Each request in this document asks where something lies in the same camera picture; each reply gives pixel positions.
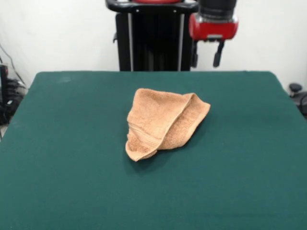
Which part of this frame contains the tan terry towel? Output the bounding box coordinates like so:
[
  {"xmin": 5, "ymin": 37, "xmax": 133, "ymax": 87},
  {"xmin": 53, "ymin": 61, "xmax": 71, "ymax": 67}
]
[{"xmin": 125, "ymin": 88, "xmax": 212, "ymax": 162}]

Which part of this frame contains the grey cable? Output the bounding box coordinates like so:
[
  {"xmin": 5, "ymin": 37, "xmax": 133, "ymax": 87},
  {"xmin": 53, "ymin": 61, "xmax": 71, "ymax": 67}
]
[{"xmin": 0, "ymin": 44, "xmax": 27, "ymax": 87}]

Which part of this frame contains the dark green table cloth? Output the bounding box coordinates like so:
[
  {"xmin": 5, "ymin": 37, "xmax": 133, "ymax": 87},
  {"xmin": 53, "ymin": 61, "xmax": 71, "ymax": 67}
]
[{"xmin": 0, "ymin": 70, "xmax": 307, "ymax": 230}]

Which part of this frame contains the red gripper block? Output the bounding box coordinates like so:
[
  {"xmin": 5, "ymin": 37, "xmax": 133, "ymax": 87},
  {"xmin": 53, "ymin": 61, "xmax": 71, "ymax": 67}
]
[{"xmin": 189, "ymin": 13, "xmax": 239, "ymax": 69}]

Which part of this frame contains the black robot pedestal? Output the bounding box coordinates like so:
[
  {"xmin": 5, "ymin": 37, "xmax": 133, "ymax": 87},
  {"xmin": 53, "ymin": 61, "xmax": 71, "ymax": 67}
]
[{"xmin": 105, "ymin": 0, "xmax": 207, "ymax": 72}]

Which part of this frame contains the black electronics box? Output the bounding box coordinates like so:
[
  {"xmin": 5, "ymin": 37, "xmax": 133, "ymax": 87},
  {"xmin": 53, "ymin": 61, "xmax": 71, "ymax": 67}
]
[{"xmin": 0, "ymin": 63, "xmax": 10, "ymax": 104}]

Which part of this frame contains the black cable bundle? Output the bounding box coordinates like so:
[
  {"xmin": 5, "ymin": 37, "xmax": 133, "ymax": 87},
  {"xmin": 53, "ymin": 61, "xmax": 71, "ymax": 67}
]
[{"xmin": 6, "ymin": 78, "xmax": 27, "ymax": 98}]

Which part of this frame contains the black office chair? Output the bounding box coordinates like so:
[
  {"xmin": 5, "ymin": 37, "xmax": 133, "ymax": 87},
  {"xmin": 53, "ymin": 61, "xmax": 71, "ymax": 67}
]
[{"xmin": 288, "ymin": 82, "xmax": 307, "ymax": 119}]

